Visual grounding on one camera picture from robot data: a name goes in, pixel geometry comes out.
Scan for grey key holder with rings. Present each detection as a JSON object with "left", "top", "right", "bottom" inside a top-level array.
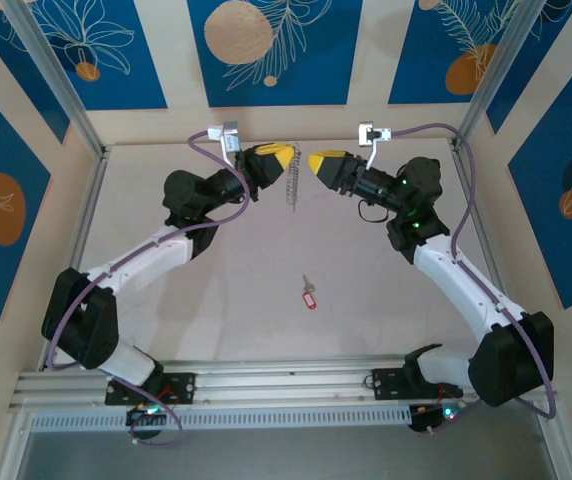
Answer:
[{"left": 283, "top": 141, "right": 303, "bottom": 214}]

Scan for left controller board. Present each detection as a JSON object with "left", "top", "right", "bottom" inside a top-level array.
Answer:
[{"left": 125, "top": 405, "right": 170, "bottom": 429}]

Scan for controller board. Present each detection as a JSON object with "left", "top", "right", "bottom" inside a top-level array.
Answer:
[
  {"left": 125, "top": 405, "right": 170, "bottom": 429},
  {"left": 409, "top": 403, "right": 462, "bottom": 434}
]

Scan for right controller board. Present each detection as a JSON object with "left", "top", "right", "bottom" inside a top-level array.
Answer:
[{"left": 409, "top": 403, "right": 462, "bottom": 434}]

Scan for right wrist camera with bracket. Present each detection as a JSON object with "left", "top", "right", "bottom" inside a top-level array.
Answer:
[{"left": 357, "top": 121, "right": 393, "bottom": 170}]

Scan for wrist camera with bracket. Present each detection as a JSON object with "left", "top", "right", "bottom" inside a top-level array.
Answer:
[
  {"left": 357, "top": 121, "right": 393, "bottom": 170},
  {"left": 207, "top": 119, "right": 242, "bottom": 167}
]

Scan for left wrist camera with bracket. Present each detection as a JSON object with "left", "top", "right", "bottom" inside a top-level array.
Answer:
[{"left": 207, "top": 119, "right": 242, "bottom": 167}]

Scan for right aluminium side rail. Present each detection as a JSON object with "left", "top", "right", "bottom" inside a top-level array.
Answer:
[{"left": 451, "top": 143, "right": 526, "bottom": 360}]

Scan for aluminium side rail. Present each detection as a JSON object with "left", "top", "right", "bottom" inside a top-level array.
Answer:
[
  {"left": 451, "top": 143, "right": 526, "bottom": 360},
  {"left": 38, "top": 144, "right": 112, "bottom": 371}
]

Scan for left aluminium side rail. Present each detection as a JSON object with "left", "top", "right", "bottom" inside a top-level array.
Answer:
[{"left": 38, "top": 144, "right": 112, "bottom": 371}]

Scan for right aluminium corner post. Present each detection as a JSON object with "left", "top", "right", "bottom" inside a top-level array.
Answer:
[{"left": 450, "top": 0, "right": 572, "bottom": 154}]

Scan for aluminium corner post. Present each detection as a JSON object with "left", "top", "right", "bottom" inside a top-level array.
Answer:
[
  {"left": 450, "top": 0, "right": 572, "bottom": 154},
  {"left": 1, "top": 0, "right": 110, "bottom": 159}
]

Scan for left aluminium corner post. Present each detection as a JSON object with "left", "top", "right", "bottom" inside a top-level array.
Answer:
[{"left": 1, "top": 0, "right": 110, "bottom": 159}]

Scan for left black mount plate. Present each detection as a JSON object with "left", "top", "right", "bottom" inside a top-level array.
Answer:
[{"left": 104, "top": 372, "right": 197, "bottom": 407}]

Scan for black mount plate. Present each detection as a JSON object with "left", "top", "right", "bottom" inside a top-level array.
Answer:
[
  {"left": 370, "top": 367, "right": 465, "bottom": 401},
  {"left": 104, "top": 372, "right": 197, "bottom": 407}
]

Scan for right black mount plate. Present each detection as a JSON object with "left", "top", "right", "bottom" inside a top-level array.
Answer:
[{"left": 370, "top": 367, "right": 465, "bottom": 401}]

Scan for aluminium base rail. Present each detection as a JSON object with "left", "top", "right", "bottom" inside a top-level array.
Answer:
[{"left": 8, "top": 357, "right": 560, "bottom": 414}]

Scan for white slotted cable duct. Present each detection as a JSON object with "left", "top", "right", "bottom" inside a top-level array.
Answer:
[{"left": 29, "top": 404, "right": 412, "bottom": 434}]

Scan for aluminium frame leg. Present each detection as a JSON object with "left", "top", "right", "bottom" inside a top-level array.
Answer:
[
  {"left": 0, "top": 407, "right": 35, "bottom": 480},
  {"left": 533, "top": 399, "right": 572, "bottom": 480}
]

